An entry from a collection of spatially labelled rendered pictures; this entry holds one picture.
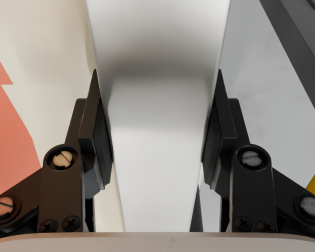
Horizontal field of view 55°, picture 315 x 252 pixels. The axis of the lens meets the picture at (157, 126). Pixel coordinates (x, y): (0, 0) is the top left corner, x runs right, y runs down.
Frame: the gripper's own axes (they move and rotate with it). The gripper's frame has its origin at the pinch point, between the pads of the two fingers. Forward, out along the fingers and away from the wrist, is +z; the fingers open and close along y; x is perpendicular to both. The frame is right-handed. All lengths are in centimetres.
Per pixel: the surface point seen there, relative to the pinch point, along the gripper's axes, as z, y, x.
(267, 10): 37.1, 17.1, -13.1
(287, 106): 98, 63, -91
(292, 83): 98, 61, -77
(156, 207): -0.9, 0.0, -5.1
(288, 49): 25.9, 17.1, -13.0
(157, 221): -0.9, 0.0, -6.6
